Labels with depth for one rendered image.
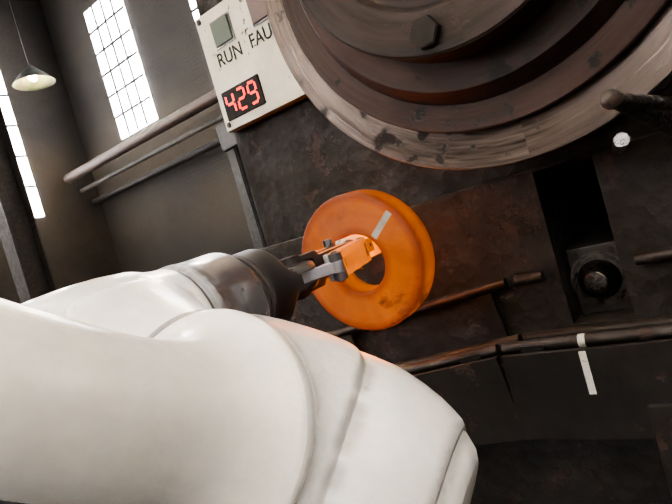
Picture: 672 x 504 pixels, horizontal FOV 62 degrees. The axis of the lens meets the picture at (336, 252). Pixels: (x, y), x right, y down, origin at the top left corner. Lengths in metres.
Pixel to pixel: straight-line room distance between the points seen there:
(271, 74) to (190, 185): 9.25
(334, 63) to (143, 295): 0.34
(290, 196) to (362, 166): 0.14
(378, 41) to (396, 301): 0.26
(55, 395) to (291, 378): 0.09
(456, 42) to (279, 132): 0.45
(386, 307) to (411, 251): 0.07
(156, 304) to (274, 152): 0.57
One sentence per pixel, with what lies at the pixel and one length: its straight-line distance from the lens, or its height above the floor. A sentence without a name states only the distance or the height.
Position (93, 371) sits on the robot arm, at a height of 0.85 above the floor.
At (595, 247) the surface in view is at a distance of 0.67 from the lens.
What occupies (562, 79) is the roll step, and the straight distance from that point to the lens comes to 0.51.
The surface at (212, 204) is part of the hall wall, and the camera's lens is 9.74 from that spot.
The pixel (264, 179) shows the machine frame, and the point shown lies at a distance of 0.89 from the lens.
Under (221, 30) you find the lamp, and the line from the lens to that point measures 0.92.
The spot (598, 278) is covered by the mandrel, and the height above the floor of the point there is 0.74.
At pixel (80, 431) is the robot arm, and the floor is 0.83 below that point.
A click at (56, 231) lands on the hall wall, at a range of 11.65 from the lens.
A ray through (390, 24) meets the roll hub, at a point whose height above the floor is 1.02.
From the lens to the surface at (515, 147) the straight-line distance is 0.54.
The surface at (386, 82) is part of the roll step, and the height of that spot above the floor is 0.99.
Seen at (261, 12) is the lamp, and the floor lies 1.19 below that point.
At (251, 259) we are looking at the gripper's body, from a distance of 0.46.
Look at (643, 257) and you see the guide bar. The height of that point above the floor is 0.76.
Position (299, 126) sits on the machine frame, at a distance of 0.84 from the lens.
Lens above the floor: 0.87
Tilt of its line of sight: 2 degrees down
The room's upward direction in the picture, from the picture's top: 16 degrees counter-clockwise
